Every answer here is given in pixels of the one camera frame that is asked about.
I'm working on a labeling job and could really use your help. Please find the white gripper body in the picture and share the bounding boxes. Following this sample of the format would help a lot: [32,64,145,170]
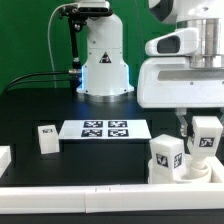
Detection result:
[137,57,224,108]

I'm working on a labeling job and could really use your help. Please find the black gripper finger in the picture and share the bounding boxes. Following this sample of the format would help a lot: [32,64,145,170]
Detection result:
[175,108,188,137]
[220,107,224,125]

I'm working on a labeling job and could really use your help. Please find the white round stool seat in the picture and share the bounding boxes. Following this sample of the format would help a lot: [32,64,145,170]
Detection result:
[148,154,212,184]

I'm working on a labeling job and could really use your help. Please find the white left fence piece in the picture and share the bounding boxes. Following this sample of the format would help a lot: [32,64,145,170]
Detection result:
[0,146,11,178]

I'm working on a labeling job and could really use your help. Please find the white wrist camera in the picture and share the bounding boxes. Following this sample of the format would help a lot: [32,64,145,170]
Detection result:
[145,27,199,56]

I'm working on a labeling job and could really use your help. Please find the white marker base plate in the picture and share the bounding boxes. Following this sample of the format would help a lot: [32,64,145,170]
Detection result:
[59,120,151,140]

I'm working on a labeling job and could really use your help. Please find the grey overhead camera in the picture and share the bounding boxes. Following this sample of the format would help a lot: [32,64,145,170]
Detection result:
[77,1,112,17]

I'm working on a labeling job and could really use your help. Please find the black cables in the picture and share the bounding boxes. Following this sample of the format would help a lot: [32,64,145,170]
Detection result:
[0,70,73,96]

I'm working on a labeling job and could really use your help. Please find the white fence wall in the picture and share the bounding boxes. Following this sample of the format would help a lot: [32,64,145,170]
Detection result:
[0,157,224,214]

